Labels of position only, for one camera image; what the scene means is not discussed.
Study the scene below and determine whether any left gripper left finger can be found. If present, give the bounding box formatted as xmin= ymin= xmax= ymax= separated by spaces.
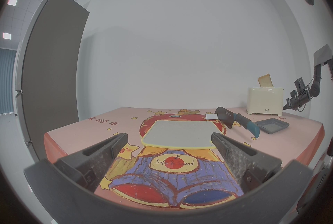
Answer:
xmin=53 ymin=133 xmax=129 ymax=194

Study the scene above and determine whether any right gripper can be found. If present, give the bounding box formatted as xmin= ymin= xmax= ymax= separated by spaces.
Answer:
xmin=282 ymin=90 xmax=312 ymax=111

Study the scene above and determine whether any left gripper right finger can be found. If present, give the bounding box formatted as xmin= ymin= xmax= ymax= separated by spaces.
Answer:
xmin=211 ymin=133 xmax=283 ymax=196

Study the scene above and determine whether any cream toaster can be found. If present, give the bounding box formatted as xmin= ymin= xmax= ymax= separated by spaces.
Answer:
xmin=246 ymin=87 xmax=285 ymax=116

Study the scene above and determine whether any slice of bread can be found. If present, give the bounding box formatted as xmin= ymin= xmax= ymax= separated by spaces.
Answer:
xmin=258 ymin=74 xmax=275 ymax=88

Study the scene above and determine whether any dark grey tray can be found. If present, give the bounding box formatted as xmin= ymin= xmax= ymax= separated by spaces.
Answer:
xmin=254 ymin=117 xmax=290 ymax=135

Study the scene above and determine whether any cutting board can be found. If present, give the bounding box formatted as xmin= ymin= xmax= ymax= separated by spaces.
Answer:
xmin=141 ymin=120 xmax=225 ymax=150

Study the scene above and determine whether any blue curtain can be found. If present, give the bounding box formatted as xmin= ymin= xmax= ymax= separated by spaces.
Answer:
xmin=0 ymin=47 xmax=18 ymax=116

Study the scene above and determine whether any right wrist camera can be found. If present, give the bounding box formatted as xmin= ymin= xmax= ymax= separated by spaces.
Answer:
xmin=294 ymin=77 xmax=310 ymax=94

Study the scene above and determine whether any knife with blue-green handle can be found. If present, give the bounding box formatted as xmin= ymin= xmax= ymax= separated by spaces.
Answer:
xmin=214 ymin=107 xmax=261 ymax=140

